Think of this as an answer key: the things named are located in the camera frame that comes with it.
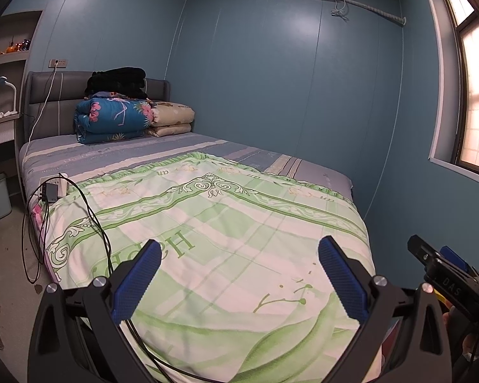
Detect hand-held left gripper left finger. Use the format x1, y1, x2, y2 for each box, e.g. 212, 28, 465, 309
28, 239, 162, 383

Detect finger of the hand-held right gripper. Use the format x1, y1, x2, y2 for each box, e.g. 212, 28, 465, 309
439, 245, 479, 281
407, 235, 444, 268

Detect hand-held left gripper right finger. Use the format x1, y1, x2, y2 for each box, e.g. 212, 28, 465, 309
318, 235, 452, 383

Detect person's right hand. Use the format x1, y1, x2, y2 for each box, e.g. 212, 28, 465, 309
442, 307, 479, 363

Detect green patterned blanket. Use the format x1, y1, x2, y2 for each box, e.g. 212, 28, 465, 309
34, 152, 384, 383

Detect white power strip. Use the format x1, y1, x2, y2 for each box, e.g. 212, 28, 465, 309
40, 173, 69, 198

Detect blue floral folded quilt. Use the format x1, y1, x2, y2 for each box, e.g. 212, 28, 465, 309
74, 98, 154, 144

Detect beige pillows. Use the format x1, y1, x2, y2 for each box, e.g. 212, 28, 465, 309
146, 103, 195, 137

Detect black clothing pile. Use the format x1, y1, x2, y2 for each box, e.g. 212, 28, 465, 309
85, 68, 148, 100

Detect white bedside desk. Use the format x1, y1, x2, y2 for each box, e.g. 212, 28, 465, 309
0, 112, 22, 148

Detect grey bed headboard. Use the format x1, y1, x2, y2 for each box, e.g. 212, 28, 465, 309
22, 71, 171, 148

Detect white desk lamp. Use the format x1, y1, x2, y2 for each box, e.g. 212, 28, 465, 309
0, 77, 20, 114

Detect white wrapped air conditioner pipe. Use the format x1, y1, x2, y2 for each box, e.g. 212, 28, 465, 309
335, 0, 407, 25

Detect black power cable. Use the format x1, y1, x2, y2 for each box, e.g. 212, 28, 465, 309
22, 173, 232, 383

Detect white charging cable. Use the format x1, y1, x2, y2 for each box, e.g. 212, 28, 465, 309
27, 66, 58, 142

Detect white wall shelf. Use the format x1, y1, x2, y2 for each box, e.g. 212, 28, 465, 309
0, 10, 44, 68

